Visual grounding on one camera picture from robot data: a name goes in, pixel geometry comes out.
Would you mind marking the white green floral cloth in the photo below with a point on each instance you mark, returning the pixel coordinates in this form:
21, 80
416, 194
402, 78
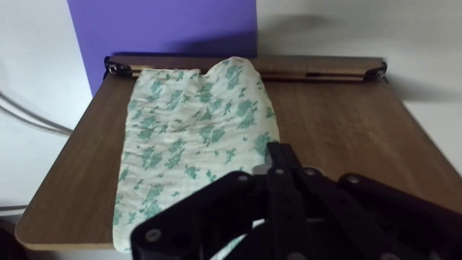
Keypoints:
193, 135

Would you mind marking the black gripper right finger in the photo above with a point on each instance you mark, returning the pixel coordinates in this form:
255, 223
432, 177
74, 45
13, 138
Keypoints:
337, 217

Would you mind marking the purple paper sheet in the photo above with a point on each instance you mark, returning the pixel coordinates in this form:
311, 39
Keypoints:
164, 29

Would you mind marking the wooden folding table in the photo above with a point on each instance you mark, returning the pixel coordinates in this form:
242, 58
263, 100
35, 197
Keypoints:
347, 130

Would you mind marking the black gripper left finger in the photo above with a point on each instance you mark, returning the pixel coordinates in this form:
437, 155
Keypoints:
207, 217

